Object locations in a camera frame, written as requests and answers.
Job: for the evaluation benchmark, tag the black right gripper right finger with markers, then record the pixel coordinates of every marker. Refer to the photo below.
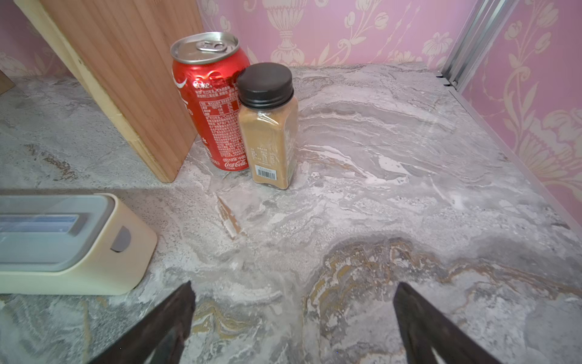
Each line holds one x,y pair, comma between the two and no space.
427,334

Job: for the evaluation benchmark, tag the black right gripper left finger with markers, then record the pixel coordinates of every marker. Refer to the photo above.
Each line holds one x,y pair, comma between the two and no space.
160,337

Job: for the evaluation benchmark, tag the cream plastic wrap dispenser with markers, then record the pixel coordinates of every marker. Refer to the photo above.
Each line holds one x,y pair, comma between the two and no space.
72,245

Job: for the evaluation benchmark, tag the spice jar with black lid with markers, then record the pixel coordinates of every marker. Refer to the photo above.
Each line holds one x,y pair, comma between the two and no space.
269,122

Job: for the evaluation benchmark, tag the red cola can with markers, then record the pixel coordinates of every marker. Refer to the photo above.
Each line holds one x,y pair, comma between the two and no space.
204,71

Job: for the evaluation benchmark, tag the wooden shelf unit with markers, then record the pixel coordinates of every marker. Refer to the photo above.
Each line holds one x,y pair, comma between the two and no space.
120,53

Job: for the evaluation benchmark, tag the aluminium corner rail right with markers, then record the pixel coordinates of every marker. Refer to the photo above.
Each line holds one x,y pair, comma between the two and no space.
484,23

